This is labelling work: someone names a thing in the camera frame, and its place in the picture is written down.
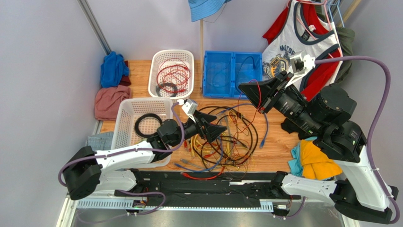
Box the light denim garment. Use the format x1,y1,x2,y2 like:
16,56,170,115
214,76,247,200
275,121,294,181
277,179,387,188
86,131,114,151

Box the black garment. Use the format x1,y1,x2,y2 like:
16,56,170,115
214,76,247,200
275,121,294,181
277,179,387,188
280,118,311,140

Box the white perforated basket near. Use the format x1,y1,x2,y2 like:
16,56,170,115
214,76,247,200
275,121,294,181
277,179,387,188
111,97,173,168

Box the black wire coil near basket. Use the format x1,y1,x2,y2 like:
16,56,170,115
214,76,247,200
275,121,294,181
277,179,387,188
134,113,164,139

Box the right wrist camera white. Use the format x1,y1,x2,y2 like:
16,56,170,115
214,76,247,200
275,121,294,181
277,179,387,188
286,52,315,87

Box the white perforated basket far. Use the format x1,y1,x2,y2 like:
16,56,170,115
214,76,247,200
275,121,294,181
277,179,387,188
148,49,195,102

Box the grey ethernet cable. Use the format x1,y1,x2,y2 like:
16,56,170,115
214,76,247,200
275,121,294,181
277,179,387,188
180,158,202,169

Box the white perforated basket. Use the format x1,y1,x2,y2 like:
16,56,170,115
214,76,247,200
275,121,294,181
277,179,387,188
148,49,195,102
111,97,173,168

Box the wooden pole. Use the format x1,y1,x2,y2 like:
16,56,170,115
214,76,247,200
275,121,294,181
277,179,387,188
200,19,204,66

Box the thin red wire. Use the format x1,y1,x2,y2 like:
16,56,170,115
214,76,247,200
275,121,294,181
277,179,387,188
233,79,263,133

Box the yellow ethernet cable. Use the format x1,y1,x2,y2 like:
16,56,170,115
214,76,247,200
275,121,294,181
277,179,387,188
188,134,221,158

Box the blue plastic crate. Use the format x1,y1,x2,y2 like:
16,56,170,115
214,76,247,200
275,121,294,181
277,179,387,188
202,51,262,100

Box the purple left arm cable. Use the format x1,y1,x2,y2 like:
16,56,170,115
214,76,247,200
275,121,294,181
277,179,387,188
58,101,186,225

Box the thick black cable loop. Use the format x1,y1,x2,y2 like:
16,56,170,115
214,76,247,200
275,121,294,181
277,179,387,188
190,105,259,167

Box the blue bucket hat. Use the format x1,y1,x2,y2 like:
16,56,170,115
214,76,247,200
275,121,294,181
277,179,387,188
188,0,231,22

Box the red shirt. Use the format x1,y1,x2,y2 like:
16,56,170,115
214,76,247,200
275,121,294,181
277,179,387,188
263,3,344,102

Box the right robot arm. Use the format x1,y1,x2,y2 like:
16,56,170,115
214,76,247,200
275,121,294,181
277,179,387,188
238,72,400,224

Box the olive green garment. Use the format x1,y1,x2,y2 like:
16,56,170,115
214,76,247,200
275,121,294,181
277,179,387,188
315,26,355,83

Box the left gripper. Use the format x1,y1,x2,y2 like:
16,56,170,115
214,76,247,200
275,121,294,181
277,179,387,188
170,110,227,147

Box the white motorcycle tank top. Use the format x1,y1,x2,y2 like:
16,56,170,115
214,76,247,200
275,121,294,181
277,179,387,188
262,0,342,100

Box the yellow shirt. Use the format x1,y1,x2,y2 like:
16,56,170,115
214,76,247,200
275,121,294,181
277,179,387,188
300,140,343,180

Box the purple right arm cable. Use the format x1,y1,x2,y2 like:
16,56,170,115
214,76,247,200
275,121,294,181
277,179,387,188
272,55,401,225

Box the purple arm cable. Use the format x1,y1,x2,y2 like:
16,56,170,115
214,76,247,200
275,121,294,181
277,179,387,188
272,55,401,225
58,101,186,225

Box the teal cloth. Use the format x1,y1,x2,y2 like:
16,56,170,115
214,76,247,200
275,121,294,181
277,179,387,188
288,137,317,177

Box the long red ethernet cable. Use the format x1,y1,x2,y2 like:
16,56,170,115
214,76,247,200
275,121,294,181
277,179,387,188
180,138,226,181

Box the pink cloth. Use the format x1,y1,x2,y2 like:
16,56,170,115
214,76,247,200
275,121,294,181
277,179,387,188
94,85,131,121

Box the black cable in crate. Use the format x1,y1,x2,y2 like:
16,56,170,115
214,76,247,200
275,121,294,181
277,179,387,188
235,56,256,96

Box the red wires in far basket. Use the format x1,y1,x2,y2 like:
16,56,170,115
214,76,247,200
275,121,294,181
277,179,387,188
156,58,192,94

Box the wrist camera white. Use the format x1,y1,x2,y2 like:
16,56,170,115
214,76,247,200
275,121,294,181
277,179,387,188
286,52,315,87
177,99,198,122

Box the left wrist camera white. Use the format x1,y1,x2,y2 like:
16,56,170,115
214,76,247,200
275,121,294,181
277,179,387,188
177,99,198,122

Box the thin yellow wire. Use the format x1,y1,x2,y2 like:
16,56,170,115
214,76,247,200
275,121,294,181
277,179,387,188
220,132,254,167

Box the blue cloth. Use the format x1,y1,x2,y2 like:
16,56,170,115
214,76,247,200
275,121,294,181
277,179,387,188
100,51,130,88

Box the black coil in far basket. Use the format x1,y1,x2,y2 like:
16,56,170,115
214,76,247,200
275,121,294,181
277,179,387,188
156,82,178,97

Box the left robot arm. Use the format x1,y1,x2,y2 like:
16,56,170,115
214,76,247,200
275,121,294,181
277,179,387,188
58,111,227,201

